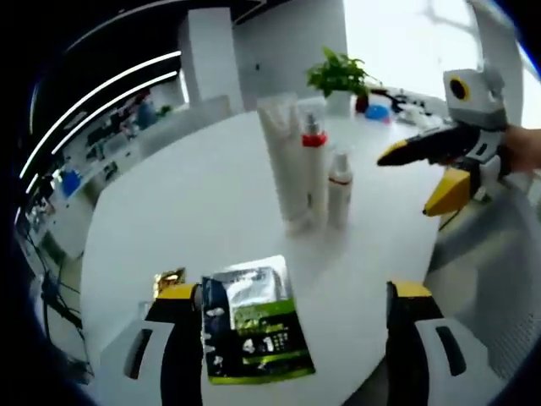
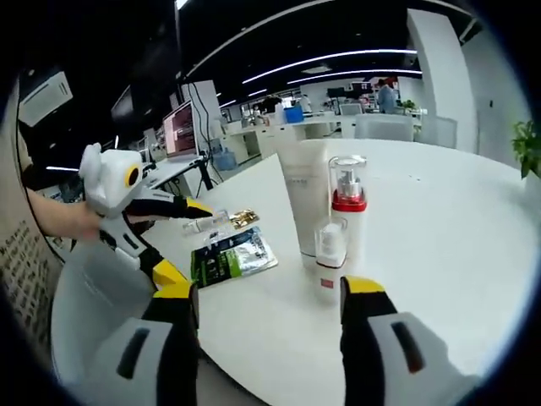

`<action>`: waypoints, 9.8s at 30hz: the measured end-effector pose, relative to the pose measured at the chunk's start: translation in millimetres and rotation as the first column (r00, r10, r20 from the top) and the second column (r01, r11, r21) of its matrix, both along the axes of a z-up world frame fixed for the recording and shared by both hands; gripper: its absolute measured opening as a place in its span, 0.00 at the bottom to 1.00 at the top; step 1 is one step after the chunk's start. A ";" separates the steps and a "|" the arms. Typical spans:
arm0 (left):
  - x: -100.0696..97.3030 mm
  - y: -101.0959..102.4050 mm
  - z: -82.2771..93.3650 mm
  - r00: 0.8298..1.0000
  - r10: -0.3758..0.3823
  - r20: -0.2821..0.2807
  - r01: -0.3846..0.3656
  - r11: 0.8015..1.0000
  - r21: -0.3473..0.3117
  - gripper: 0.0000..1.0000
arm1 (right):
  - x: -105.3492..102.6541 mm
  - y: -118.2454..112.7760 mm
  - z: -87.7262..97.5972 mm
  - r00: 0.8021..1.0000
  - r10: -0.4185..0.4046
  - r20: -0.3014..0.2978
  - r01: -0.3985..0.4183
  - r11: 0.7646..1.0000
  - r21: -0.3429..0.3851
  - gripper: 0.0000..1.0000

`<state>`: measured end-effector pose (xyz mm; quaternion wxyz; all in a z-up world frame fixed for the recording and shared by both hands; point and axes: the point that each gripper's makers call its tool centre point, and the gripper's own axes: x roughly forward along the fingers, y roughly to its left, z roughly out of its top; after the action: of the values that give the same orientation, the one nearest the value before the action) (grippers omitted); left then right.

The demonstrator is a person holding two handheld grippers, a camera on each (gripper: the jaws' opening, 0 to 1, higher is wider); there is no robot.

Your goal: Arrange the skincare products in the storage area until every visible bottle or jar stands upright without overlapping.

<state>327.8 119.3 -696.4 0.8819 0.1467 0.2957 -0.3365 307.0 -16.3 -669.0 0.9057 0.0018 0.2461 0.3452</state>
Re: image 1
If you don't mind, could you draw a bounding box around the white skincare tube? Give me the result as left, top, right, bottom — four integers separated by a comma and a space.
257, 95, 312, 226

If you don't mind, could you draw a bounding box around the blue round object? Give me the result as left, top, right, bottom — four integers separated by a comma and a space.
363, 103, 391, 124

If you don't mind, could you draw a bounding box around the red collar skincare spray bottle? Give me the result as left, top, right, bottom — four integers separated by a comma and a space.
300, 101, 331, 225

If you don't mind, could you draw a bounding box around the green potted plant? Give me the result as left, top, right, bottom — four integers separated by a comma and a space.
306, 47, 369, 101

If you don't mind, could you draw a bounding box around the person's right hand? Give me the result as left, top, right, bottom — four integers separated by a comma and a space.
497, 124, 541, 175

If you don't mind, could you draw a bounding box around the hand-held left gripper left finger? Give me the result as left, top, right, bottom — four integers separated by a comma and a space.
100, 283, 208, 406

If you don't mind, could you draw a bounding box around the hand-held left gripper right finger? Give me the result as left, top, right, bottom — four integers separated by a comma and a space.
385, 278, 503, 406

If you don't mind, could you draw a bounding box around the black cable bundle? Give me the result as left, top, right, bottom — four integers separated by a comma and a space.
25, 236, 95, 384

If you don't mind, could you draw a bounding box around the green blue skincare mask sachet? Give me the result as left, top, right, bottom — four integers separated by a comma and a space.
200, 255, 316, 386

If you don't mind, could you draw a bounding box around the blue storage crate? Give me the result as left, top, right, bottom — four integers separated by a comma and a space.
61, 168, 82, 198

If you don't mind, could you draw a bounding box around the white plant pot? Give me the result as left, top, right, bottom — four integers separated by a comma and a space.
327, 92, 352, 117

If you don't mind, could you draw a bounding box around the gold skincare sachet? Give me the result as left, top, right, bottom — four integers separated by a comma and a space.
152, 266, 188, 297

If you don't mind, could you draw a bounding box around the white skincare pump bottle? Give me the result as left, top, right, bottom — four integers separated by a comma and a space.
327, 147, 354, 228

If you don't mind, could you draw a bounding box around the long ceiling light strip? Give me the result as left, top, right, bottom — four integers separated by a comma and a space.
19, 50, 183, 179
25, 70, 179, 194

